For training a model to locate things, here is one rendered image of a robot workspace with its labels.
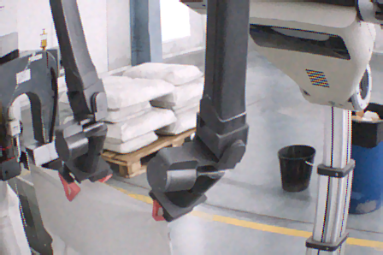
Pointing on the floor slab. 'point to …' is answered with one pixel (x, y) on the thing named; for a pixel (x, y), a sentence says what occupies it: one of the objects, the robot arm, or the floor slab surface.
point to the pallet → (132, 160)
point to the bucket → (296, 166)
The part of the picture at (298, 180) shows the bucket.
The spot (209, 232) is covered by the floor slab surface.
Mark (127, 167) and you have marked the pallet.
